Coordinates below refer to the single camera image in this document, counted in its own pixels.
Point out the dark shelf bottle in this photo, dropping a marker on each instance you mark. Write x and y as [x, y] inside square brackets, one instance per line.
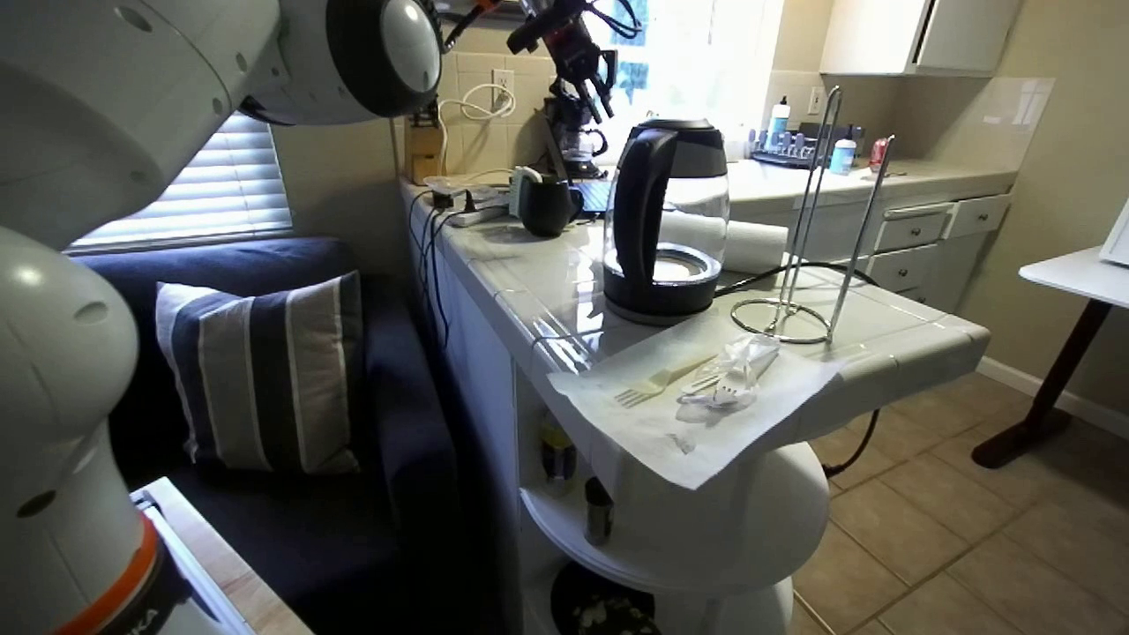
[598, 512]

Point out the tall blue soap bottle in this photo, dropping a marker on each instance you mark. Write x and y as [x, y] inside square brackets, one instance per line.
[778, 130]

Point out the yellow tape strip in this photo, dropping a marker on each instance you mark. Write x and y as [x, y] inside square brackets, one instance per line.
[657, 383]

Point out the short light blue bottle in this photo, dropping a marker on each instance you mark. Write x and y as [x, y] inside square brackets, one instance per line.
[841, 158]

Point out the dark dish rack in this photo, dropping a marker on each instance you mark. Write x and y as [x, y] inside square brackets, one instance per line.
[807, 148]

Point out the white paper sheet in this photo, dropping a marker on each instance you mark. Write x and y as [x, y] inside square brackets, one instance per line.
[707, 447]

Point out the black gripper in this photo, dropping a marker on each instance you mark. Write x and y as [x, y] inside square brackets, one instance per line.
[571, 37]

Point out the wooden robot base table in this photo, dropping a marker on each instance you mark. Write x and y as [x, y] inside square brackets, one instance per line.
[233, 577]

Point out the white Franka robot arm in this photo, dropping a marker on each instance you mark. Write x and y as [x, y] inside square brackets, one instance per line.
[74, 391]

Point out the white power strip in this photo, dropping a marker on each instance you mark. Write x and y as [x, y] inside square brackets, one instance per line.
[453, 197]

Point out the dark blue sofa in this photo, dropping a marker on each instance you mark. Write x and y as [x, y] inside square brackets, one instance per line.
[391, 481]

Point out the yellow green shelf bottle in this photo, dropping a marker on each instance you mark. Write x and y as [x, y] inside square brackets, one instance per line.
[556, 453]

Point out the dark mug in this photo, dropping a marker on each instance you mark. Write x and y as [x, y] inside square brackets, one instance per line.
[549, 205]

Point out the black coffee maker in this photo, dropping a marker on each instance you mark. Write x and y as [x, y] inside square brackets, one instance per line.
[578, 165]

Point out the wooden knife block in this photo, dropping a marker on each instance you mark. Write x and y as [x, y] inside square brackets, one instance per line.
[424, 153]

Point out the white desk with black leg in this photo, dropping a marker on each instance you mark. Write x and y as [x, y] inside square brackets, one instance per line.
[1079, 276]

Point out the white upper wall cabinet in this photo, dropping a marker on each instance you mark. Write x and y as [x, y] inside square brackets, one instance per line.
[905, 37]

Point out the white window blinds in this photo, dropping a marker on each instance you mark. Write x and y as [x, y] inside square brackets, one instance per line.
[199, 199]

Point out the dark bottom shelf item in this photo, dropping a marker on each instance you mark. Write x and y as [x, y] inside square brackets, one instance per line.
[600, 604]

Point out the striped blue white pillow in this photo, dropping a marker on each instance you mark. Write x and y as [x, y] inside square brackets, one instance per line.
[259, 374]

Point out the white drawer cabinet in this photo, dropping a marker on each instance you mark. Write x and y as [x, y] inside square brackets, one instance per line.
[928, 251]

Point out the black glass electric kettle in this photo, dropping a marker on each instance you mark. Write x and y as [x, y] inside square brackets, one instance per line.
[639, 233]

